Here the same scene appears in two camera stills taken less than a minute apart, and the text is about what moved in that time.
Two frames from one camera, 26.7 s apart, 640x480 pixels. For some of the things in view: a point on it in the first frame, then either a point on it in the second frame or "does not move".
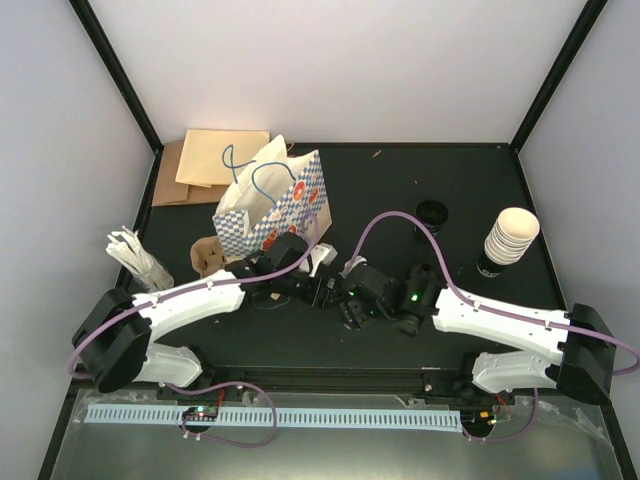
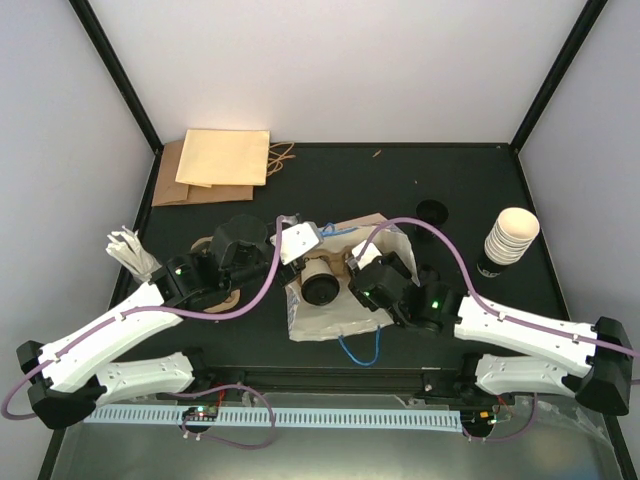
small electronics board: x=201 y=413 does not move
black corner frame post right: x=572 y=44 does not move
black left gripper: x=321 y=285 -> x=292 y=272
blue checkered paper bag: x=277 y=193 -> x=349 y=313
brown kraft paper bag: x=169 y=192 does not move
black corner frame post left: x=107 y=54 does not move
